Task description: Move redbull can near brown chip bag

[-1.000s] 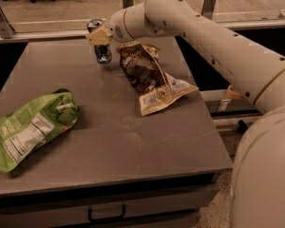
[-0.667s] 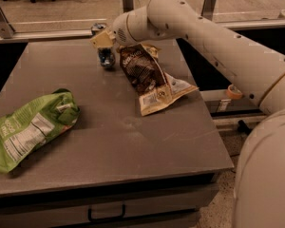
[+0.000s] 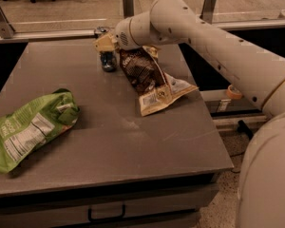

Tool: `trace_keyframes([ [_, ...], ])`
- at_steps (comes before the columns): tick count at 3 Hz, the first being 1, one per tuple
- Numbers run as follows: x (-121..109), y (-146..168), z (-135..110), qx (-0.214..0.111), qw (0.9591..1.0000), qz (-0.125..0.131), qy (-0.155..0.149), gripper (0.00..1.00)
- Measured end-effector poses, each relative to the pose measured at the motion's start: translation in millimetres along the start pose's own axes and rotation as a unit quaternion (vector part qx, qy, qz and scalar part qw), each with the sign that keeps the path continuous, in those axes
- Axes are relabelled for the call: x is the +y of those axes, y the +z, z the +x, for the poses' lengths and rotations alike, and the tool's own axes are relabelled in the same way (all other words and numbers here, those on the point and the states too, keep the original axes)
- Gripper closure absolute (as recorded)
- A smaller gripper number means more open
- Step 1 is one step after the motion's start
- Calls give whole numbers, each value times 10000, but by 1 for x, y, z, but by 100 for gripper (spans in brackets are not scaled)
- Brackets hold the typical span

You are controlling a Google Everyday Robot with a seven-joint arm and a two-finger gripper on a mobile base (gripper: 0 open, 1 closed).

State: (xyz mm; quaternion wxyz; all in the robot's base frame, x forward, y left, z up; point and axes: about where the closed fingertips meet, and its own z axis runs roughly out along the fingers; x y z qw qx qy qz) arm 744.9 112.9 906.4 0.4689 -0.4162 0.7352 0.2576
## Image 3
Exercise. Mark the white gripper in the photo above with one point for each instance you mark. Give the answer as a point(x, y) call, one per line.
point(123, 35)

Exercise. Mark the redbull can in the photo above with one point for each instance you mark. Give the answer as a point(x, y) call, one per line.
point(108, 59)

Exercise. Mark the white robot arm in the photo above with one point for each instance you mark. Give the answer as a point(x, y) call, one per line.
point(257, 73)

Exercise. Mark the brown chip bag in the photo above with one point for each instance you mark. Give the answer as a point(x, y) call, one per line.
point(156, 89)

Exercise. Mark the green chip bag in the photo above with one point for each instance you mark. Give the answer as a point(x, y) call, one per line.
point(33, 125)

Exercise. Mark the glass partition panel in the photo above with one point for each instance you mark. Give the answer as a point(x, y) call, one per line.
point(43, 15)

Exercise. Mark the orange tape roll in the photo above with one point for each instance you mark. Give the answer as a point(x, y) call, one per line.
point(233, 93)

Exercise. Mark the black stand leg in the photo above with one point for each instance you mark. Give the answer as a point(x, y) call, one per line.
point(243, 128)

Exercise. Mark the grey drawer front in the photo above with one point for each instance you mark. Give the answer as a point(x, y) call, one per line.
point(177, 207)

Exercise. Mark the middle metal bracket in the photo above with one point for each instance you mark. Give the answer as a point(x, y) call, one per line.
point(128, 8)

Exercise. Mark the metal bracket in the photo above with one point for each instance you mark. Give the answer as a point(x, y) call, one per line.
point(207, 12)
point(6, 29)
point(128, 8)

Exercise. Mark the left metal bracket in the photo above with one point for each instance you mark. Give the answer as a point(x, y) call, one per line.
point(6, 29)

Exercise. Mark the right metal bracket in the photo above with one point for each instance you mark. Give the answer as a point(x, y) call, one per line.
point(207, 12)

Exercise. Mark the black drawer handle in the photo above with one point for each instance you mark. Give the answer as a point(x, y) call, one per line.
point(105, 213)

